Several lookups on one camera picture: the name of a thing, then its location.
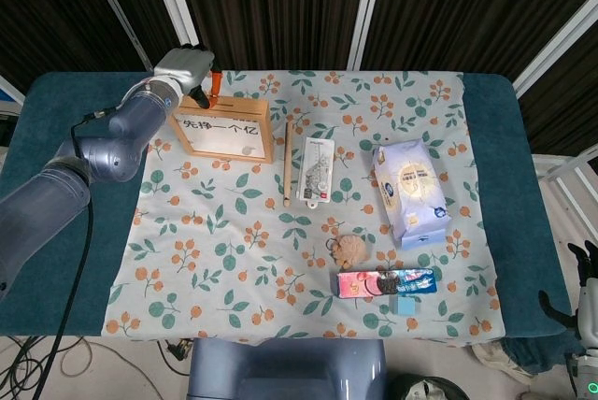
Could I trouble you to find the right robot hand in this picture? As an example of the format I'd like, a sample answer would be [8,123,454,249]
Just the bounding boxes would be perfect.
[539,240,598,354]

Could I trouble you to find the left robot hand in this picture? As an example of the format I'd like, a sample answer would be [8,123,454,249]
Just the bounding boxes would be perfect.
[152,43,223,109]

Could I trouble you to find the blue jeans leg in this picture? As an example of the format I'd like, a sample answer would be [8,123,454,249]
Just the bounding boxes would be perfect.
[502,336,577,377]

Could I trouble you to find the beige shoe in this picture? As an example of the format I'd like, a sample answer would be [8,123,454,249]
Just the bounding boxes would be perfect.
[468,342,513,376]

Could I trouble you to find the teal table cover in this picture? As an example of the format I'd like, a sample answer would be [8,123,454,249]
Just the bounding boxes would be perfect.
[0,71,574,338]

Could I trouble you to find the wooden stick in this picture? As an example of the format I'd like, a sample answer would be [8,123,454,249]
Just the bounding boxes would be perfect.
[283,121,294,207]

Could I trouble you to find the white metal rack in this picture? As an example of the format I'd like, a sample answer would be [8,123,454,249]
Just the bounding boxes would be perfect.
[532,151,598,214]

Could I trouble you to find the black trash bin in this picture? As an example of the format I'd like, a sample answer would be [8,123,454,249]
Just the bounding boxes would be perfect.
[387,374,468,400]

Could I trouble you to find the clear packet with cat card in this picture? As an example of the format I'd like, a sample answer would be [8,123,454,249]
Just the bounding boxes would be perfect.
[298,136,335,210]

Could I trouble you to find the blue white device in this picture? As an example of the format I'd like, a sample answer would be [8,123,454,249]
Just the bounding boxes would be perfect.
[0,75,25,149]

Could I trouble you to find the light blue cube block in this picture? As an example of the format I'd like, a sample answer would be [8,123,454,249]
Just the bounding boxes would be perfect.
[395,295,418,316]

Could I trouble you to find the floral leaf tablecloth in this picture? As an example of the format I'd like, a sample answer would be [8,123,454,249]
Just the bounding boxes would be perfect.
[101,70,508,341]

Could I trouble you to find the lavender tissue pack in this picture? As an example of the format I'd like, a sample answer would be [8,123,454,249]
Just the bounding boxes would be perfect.
[371,138,453,250]

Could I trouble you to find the blue pink cookie box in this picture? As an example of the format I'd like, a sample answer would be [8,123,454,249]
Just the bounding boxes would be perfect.
[335,267,439,300]

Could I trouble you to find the black power plug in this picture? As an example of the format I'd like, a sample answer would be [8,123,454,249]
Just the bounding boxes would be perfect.
[158,337,193,373]

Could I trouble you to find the blue-grey robot torso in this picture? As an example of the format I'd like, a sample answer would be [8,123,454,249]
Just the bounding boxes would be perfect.
[186,337,389,400]

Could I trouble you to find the white partition post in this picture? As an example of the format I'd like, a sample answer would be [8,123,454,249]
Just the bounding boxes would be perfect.
[512,11,598,95]
[144,0,207,53]
[346,0,390,72]

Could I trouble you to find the wooden frame money box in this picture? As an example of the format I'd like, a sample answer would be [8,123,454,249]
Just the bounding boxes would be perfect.
[166,93,277,165]

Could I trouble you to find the thin grey partition post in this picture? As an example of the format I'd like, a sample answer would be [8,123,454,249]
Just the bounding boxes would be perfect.
[79,0,156,73]

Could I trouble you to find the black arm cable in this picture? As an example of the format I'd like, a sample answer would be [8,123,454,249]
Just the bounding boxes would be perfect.
[35,107,123,400]

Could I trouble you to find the beige fluffy plush keychain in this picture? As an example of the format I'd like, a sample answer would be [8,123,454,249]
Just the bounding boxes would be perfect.
[325,234,370,268]

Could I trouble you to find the floor cable bundle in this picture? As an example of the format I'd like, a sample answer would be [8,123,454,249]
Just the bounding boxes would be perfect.
[0,338,62,400]

